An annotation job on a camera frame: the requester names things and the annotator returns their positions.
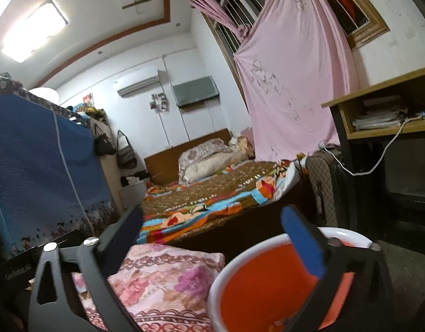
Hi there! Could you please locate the pink left curtain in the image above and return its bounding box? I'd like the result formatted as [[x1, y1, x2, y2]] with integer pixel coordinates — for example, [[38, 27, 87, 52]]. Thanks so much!
[[190, 0, 250, 43]]

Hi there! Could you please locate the black hanging bag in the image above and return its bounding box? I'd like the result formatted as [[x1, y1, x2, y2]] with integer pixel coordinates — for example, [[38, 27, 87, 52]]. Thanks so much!
[[94, 124, 116, 157]]

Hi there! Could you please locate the white power cable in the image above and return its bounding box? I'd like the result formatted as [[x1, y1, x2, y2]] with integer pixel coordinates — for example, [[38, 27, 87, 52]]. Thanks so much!
[[317, 111, 425, 177]]

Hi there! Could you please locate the pink floral table cloth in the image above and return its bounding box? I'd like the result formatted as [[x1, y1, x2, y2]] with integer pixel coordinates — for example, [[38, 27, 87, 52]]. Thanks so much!
[[70, 242, 227, 332]]

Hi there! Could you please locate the ceiling light panel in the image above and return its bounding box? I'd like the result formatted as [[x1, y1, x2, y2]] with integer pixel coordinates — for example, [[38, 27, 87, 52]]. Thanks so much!
[[2, 0, 69, 64]]

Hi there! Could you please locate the colourful striped bed blanket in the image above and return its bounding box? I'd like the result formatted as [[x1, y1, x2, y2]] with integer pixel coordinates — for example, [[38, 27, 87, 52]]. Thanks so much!
[[136, 160, 301, 244]]

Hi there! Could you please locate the wooden shelf desk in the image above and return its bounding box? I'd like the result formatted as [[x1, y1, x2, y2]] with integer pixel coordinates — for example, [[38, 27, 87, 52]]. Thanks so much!
[[322, 68, 425, 225]]

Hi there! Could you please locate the floral pillow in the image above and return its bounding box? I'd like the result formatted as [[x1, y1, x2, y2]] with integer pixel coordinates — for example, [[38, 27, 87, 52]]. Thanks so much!
[[179, 138, 232, 171]]

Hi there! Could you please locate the pink hanging sheet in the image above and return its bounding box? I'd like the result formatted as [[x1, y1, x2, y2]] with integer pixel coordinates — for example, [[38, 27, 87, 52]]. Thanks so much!
[[234, 0, 358, 161]]

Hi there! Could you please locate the red plastic trash bucket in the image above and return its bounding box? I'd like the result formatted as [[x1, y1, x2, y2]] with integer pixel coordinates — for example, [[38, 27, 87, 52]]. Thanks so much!
[[207, 225, 371, 331]]

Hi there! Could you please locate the cream pillow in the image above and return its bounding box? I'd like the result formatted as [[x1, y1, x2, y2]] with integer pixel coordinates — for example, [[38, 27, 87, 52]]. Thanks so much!
[[179, 146, 254, 185]]

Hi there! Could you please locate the dark mesh fan heater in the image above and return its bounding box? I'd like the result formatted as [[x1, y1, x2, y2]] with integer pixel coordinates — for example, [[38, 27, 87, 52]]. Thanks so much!
[[305, 151, 349, 228]]

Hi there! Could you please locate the stack of papers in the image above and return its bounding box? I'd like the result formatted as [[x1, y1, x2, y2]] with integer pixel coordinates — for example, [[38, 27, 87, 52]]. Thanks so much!
[[351, 111, 406, 130]]

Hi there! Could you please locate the white wall air conditioner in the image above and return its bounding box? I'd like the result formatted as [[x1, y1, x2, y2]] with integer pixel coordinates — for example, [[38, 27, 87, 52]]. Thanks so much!
[[115, 68, 160, 97]]

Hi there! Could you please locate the white grey hanging bag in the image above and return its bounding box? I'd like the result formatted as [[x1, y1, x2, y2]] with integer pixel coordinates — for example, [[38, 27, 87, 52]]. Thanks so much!
[[116, 130, 138, 169]]

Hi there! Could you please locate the white bedside drawer cabinet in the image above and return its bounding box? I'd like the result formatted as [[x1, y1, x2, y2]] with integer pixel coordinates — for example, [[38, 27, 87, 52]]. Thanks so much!
[[119, 180, 148, 209]]

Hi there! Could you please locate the blue fabric wardrobe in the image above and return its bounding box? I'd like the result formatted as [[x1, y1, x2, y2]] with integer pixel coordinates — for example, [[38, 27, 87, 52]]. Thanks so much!
[[0, 76, 119, 260]]

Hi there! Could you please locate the wooden bed headboard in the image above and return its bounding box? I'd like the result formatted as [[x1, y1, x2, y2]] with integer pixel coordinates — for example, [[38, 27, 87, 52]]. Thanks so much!
[[144, 129, 232, 186]]

